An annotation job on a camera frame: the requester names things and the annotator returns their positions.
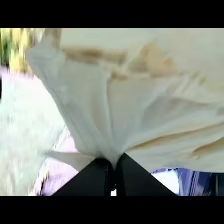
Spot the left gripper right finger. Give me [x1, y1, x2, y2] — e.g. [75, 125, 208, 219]
[114, 152, 177, 197]

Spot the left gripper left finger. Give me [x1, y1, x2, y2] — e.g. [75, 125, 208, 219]
[52, 157, 115, 197]

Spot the cream shirt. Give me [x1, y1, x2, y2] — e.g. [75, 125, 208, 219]
[25, 28, 224, 174]

